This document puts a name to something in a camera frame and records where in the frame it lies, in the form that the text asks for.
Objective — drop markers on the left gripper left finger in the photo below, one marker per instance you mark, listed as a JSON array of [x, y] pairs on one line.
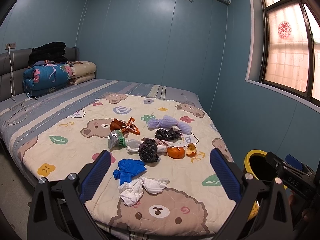
[[58, 208]]

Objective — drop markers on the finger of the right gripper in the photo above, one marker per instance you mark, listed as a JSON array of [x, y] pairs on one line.
[[292, 161]]

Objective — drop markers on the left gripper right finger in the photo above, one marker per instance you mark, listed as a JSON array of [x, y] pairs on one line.
[[261, 208]]

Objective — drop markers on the white paper towel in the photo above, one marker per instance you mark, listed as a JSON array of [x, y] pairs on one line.
[[131, 193]]

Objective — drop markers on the green silver snack bag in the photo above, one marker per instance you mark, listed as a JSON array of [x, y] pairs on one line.
[[116, 139]]

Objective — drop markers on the orange snack wrapper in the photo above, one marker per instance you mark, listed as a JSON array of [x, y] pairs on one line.
[[124, 127]]

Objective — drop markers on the large black plastic bag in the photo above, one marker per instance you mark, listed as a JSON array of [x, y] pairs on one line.
[[148, 157]]

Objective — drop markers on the small black plastic bag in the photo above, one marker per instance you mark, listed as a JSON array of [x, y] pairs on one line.
[[168, 135]]

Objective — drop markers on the purple foam fruit net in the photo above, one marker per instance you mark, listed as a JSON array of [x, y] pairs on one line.
[[169, 122]]

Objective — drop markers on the white tissue wad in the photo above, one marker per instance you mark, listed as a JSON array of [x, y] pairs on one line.
[[133, 145]]

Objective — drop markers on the yellow rimmed trash bin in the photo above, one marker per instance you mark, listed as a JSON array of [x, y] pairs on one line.
[[256, 164]]

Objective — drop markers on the cream bear print quilt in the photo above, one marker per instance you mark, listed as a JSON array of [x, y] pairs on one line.
[[194, 203]]

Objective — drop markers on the blue floral folded duvet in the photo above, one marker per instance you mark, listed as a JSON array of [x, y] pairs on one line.
[[42, 79]]

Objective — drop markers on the beige folded blanket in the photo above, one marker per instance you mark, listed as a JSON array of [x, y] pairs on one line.
[[82, 71]]

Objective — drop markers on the grey padded headboard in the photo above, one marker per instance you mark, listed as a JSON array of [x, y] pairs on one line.
[[15, 62]]

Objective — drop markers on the black clothing pile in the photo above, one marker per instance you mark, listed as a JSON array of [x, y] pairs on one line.
[[54, 51]]

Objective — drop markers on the window with dark frame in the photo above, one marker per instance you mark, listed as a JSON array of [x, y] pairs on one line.
[[284, 49]]

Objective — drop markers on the wall power socket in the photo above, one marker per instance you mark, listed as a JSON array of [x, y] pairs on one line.
[[10, 46]]

